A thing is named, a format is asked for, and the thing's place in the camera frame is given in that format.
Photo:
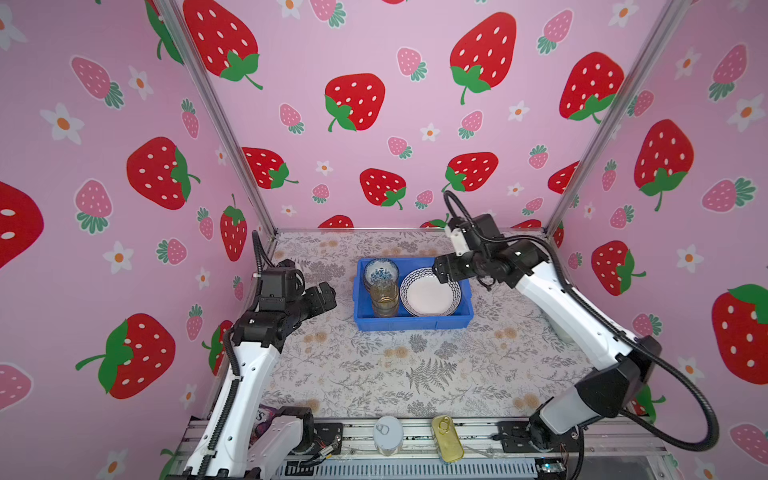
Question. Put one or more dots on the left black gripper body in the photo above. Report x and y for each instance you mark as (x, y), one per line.
(309, 305)

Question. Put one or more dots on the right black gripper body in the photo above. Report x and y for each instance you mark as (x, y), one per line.
(468, 264)

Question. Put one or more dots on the white zigzag rim plate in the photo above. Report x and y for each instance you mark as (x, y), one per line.
(422, 295)

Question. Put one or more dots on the blue floral bowl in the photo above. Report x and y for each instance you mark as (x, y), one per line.
(379, 269)

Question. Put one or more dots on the amber glass cup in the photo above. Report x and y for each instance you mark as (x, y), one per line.
(385, 299)

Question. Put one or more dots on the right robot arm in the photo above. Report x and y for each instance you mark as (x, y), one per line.
(622, 362)

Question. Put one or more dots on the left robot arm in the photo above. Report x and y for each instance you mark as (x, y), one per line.
(224, 452)

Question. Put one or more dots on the blue plastic bin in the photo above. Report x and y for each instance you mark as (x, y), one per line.
(366, 321)

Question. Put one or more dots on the pink snack packet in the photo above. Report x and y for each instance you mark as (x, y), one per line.
(264, 418)

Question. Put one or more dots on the grey oblong case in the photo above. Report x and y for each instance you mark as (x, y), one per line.
(562, 334)

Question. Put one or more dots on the white round can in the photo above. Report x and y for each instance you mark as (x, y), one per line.
(388, 435)

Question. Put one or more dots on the yellow oval tin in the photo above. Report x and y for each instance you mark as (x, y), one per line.
(448, 442)

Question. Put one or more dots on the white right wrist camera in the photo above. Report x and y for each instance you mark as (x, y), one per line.
(459, 242)

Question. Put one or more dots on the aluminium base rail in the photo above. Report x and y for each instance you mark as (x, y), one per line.
(610, 449)

